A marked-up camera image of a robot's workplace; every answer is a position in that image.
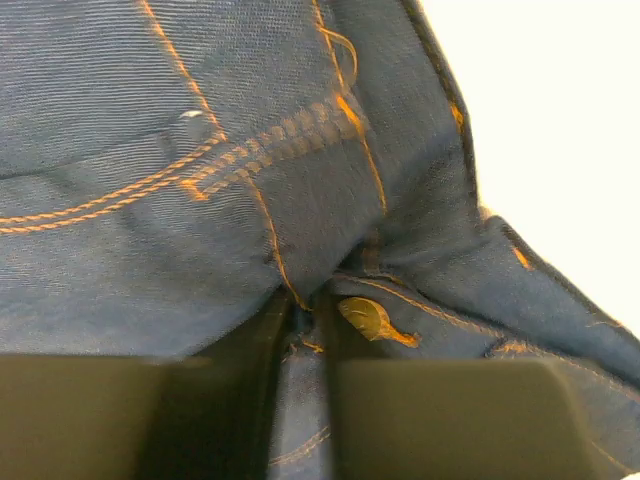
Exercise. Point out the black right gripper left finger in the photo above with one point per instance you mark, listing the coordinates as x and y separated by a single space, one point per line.
207 416

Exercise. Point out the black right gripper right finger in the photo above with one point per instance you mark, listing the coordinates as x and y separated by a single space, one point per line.
452 417

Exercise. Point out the dark blue denim trousers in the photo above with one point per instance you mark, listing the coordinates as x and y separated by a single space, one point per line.
167 166

